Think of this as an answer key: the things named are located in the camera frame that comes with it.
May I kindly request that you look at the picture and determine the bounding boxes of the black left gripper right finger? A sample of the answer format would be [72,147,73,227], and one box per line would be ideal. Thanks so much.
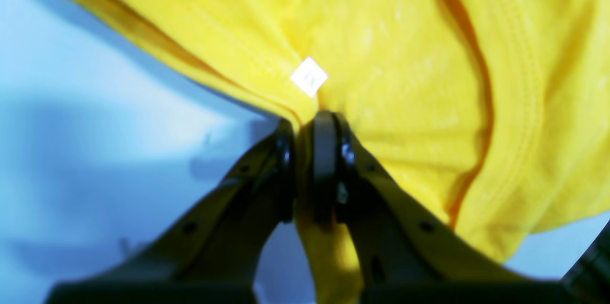
[310,111,572,304]

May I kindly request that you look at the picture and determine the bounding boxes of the white shirt size tag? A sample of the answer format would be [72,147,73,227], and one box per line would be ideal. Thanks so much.
[290,57,329,98]

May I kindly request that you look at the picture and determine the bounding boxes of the orange T-shirt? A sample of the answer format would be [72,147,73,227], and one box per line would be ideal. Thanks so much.
[73,0,609,304]

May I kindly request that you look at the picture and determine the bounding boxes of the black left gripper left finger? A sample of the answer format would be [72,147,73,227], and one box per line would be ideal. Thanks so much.
[47,120,295,304]

